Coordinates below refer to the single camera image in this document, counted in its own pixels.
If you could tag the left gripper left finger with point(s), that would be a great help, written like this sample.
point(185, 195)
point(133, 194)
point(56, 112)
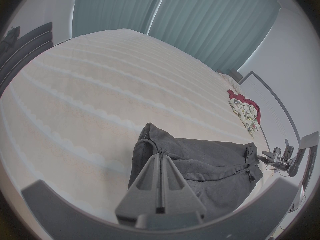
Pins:
point(142, 196)

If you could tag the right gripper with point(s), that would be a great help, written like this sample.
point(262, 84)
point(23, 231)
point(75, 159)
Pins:
point(277, 155)

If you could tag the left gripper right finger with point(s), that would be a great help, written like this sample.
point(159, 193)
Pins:
point(180, 196)

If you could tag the black T-shirt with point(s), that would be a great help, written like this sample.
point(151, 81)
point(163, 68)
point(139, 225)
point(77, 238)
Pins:
point(212, 169)

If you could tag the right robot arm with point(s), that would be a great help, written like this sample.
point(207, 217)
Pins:
point(308, 141)

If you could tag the bed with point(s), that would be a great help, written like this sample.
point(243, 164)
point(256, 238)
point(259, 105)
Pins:
point(100, 96)

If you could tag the white printed pyjama top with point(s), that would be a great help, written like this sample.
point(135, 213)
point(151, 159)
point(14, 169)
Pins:
point(246, 116)

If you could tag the pale pink pillow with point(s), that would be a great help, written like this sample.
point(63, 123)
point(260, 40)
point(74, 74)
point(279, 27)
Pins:
point(231, 81)

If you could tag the grey bedside table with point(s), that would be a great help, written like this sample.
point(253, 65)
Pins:
point(235, 74)

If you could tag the blue-green curtain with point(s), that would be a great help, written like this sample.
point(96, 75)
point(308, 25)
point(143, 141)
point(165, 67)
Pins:
point(112, 6)
point(212, 21)

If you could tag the black chest of drawers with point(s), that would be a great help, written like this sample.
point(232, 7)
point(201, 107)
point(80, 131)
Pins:
point(25, 49)

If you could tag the dark grey garment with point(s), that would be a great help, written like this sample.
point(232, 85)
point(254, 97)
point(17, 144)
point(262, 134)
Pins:
point(12, 37)

